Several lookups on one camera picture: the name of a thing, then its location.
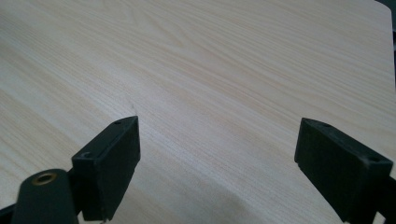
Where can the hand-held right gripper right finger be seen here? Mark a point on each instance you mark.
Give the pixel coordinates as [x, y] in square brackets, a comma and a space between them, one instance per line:
[339, 168]

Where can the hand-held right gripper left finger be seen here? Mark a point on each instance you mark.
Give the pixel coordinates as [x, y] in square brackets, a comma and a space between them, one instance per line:
[106, 168]

